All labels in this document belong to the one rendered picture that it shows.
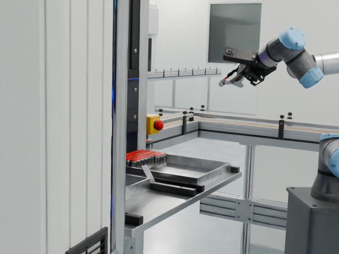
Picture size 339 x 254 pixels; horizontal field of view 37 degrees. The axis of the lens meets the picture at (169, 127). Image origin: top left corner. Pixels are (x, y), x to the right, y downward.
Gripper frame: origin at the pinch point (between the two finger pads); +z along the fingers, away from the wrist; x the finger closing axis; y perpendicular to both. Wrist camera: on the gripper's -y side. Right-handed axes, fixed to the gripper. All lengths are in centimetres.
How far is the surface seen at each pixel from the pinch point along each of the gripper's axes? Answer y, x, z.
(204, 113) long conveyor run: 26, 29, 68
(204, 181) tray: -0.7, -46.0, -8.6
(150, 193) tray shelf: -16, -57, -8
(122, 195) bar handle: -38, -81, -56
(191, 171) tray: 1.2, -37.0, 6.6
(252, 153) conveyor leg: 53, 16, 57
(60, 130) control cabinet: -55, -84, -73
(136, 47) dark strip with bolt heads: -32.7, -1.3, 11.2
